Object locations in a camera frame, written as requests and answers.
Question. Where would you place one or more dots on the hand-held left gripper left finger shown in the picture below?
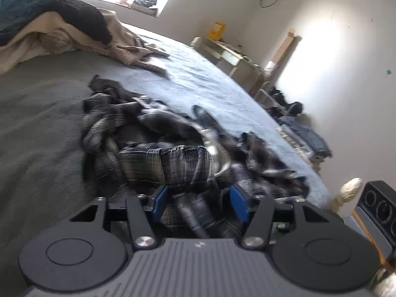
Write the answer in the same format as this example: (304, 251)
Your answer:
(161, 202)

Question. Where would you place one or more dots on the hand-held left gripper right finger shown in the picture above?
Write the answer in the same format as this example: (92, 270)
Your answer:
(238, 202)

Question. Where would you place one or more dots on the black white plaid pants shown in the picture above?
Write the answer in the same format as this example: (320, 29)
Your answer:
(148, 130)

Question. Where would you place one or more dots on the folded patterned cloth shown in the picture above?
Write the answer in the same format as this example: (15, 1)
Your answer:
(294, 145)

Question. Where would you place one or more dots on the folded blue jeans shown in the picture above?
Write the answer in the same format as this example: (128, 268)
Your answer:
(312, 136)

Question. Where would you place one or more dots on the black shoe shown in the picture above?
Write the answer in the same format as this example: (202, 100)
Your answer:
(294, 108)
(275, 92)

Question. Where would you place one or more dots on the metal shoe rack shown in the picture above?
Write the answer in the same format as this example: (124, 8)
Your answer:
(266, 96)

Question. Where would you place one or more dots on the pale wooden desk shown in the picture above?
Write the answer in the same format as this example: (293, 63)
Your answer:
(241, 65)

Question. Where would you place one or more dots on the grey bed blanket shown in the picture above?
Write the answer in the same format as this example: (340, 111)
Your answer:
(46, 114)

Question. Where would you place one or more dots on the tall cardboard box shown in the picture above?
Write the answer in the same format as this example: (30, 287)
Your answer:
(286, 49)

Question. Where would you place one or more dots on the yellow box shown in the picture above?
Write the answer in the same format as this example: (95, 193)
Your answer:
(216, 31)

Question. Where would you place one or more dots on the checked beige garment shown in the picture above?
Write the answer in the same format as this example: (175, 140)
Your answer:
(62, 41)

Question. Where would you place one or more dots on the dark sneaker pair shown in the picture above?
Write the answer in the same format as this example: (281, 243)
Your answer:
(145, 2)

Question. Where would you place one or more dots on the black garment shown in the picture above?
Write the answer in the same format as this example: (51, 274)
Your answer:
(83, 15)

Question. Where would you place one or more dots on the beige coat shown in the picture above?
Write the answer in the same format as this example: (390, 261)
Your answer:
(18, 46)

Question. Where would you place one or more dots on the teal quilt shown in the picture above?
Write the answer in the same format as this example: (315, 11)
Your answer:
(18, 9)

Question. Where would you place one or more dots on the cream bed post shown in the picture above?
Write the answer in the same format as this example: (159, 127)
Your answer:
(197, 41)
(349, 188)

